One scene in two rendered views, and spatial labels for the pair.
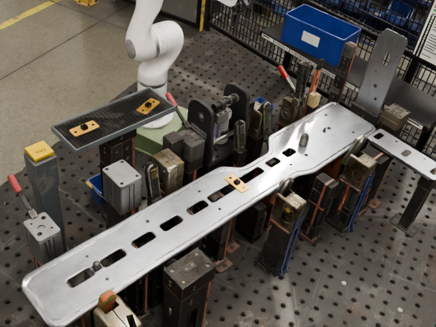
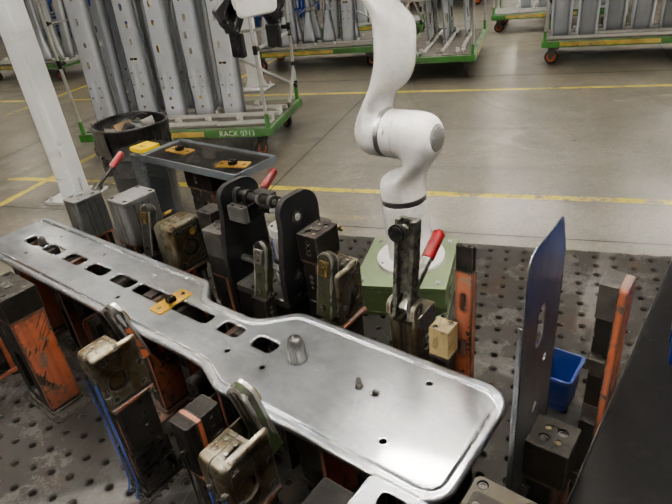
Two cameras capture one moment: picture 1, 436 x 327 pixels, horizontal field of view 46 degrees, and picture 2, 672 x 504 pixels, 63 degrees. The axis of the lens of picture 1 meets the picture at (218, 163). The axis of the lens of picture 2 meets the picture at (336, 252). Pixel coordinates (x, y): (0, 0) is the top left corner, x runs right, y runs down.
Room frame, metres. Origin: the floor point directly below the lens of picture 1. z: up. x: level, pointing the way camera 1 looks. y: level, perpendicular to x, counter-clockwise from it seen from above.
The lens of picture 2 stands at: (1.53, -1.01, 1.60)
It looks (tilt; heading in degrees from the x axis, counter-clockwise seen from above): 29 degrees down; 89
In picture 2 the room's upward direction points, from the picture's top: 7 degrees counter-clockwise
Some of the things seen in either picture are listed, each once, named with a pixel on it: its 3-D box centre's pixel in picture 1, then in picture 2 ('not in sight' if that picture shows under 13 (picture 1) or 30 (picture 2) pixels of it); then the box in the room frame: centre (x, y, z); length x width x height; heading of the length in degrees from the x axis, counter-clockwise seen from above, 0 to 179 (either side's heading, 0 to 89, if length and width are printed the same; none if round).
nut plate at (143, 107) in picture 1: (148, 105); (232, 162); (1.33, 0.25, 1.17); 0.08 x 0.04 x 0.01; 157
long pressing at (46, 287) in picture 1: (233, 188); (163, 302); (1.18, -0.06, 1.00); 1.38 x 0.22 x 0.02; 139
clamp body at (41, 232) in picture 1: (48, 266); (102, 250); (0.86, 0.44, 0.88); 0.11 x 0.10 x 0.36; 49
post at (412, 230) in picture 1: (417, 200); not in sight; (1.42, -0.76, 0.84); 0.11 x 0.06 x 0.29; 49
